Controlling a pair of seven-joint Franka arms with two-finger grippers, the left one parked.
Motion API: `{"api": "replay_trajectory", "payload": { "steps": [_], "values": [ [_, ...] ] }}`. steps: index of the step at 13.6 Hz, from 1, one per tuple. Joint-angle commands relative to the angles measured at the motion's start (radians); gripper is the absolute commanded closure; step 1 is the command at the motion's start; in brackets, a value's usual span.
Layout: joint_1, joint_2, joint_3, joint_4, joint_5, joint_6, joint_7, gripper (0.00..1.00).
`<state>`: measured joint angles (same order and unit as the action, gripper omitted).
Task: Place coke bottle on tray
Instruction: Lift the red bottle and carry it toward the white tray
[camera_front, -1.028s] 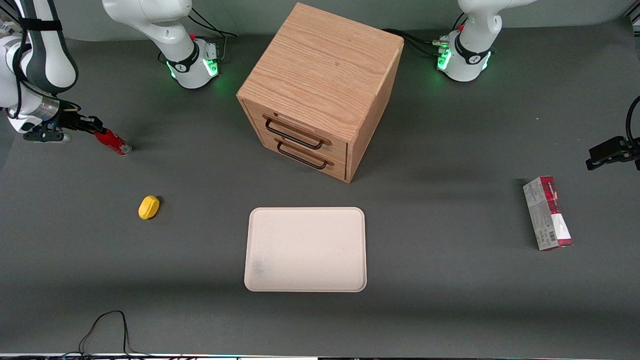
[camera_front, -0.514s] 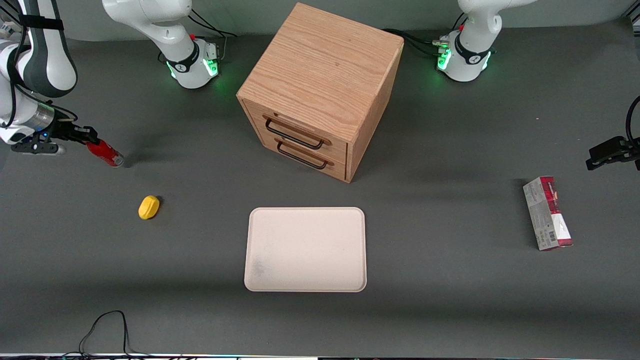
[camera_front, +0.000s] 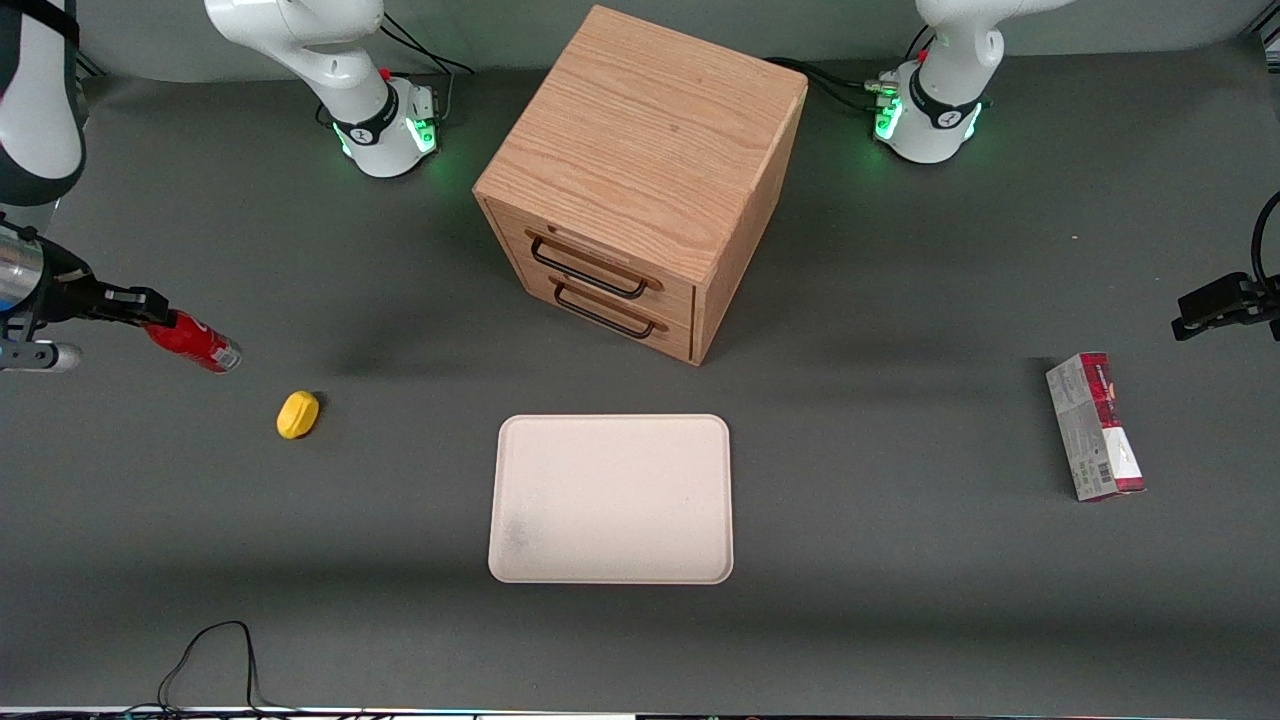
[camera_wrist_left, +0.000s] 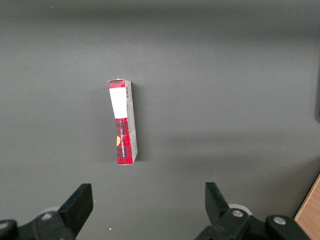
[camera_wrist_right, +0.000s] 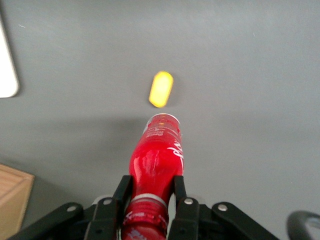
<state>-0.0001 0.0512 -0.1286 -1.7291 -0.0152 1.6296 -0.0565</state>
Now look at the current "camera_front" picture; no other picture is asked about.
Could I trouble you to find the yellow toy lemon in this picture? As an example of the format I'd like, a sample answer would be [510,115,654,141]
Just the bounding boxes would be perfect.
[276,390,322,441]

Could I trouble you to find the black left arm base cable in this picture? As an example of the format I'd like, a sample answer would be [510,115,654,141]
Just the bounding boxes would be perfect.
[764,56,901,115]

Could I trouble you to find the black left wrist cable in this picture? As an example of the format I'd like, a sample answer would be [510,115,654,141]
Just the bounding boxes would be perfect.
[1251,190,1280,289]

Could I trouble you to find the beige plastic tray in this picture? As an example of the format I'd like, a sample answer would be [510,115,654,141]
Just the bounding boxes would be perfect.
[488,414,735,586]

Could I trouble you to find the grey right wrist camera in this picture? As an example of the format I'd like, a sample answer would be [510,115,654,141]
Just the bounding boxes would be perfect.
[0,338,83,375]

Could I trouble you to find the red coke bottle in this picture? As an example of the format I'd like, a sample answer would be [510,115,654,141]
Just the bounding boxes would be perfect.
[144,309,243,375]

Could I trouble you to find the black arm base cable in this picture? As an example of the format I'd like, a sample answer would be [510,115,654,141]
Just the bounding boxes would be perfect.
[378,14,477,128]
[764,56,901,115]

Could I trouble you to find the grey and red carton box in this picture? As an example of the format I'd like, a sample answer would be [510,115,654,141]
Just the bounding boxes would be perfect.
[1045,351,1147,503]

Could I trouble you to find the black right arm base cable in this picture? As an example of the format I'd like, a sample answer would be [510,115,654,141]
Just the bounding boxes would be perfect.
[378,14,477,128]

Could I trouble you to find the black metal drawer handle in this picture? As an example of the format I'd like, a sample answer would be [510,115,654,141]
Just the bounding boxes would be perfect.
[530,236,649,300]
[553,283,658,340]

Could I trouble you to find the wooden drawer cabinet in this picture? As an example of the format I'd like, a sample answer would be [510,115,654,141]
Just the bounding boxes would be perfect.
[472,4,809,367]

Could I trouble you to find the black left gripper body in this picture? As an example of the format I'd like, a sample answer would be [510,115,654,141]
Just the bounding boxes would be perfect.
[1244,276,1280,342]

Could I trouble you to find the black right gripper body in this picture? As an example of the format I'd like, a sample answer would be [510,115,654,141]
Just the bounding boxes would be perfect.
[0,228,105,341]

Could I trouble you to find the black cable loop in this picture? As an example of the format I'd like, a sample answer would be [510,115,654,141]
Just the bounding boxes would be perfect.
[120,620,301,717]

